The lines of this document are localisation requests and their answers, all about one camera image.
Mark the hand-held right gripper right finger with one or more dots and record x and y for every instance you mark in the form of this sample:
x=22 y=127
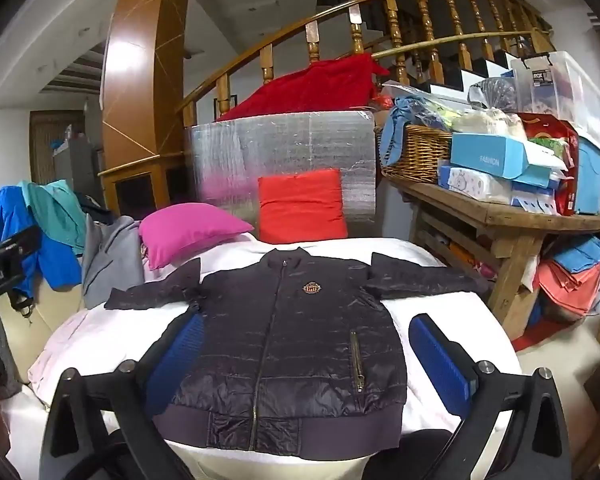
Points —
x=442 y=365

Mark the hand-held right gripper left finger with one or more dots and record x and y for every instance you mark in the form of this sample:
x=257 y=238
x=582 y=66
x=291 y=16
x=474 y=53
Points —
x=172 y=360

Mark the dark quilted zip jacket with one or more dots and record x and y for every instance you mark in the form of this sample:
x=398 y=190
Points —
x=300 y=320

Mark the wooden shelf with clothes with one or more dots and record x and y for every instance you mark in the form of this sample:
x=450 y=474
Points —
x=505 y=215

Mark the blue jacket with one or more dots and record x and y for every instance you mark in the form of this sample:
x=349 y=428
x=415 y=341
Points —
x=5 y=215

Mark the teal garment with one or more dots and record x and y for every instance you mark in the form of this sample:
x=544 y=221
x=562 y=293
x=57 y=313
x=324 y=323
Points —
x=55 y=210

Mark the white fleece blanket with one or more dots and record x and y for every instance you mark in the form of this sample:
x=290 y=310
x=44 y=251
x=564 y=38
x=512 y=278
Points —
x=90 y=330

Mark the red floor mat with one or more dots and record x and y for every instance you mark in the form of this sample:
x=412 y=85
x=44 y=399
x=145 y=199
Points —
x=535 y=335

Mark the grey garment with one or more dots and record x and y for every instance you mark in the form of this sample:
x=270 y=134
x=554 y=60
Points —
x=110 y=260

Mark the grey cabinet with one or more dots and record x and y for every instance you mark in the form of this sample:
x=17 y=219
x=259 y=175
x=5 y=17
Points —
x=75 y=165

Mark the pink garment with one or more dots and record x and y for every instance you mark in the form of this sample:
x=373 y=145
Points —
x=190 y=232

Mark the wooden door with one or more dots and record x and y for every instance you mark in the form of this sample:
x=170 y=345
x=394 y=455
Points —
x=42 y=145

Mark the stack of folded cloths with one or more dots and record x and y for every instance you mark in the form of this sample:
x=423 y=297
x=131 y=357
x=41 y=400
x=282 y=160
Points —
x=570 y=280

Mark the white tissue pack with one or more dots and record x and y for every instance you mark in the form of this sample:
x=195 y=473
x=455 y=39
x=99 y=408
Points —
x=475 y=185

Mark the blue and white pack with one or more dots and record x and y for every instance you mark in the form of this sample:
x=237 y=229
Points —
x=532 y=200

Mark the red garment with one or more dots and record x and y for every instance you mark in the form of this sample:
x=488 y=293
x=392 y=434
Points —
x=300 y=205

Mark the wicker basket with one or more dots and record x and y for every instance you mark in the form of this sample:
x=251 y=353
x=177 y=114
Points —
x=420 y=155

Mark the light blue cardboard box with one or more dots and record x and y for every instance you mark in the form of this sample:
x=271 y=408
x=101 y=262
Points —
x=485 y=155

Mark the wooden column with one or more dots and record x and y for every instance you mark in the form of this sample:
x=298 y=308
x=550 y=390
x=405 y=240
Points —
x=135 y=85

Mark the silver foil insulation panel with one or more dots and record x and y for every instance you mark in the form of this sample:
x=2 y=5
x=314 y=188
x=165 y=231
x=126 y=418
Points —
x=280 y=145

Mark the blue cloth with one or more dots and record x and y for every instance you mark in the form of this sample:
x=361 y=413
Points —
x=395 y=125

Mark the white plastic bag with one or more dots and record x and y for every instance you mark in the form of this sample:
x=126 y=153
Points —
x=485 y=122

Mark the red gift bag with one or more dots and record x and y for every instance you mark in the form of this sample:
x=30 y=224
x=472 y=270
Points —
x=550 y=132

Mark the grey dotted bag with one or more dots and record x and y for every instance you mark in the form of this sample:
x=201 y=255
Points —
x=492 y=92

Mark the clear plastic storage box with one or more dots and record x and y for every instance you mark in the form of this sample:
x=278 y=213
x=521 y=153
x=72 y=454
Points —
x=565 y=90

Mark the red velvet blanket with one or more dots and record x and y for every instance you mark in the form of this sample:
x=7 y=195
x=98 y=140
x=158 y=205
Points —
x=320 y=90

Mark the wooden stair railing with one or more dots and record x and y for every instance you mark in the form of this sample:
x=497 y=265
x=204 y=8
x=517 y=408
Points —
x=266 y=62

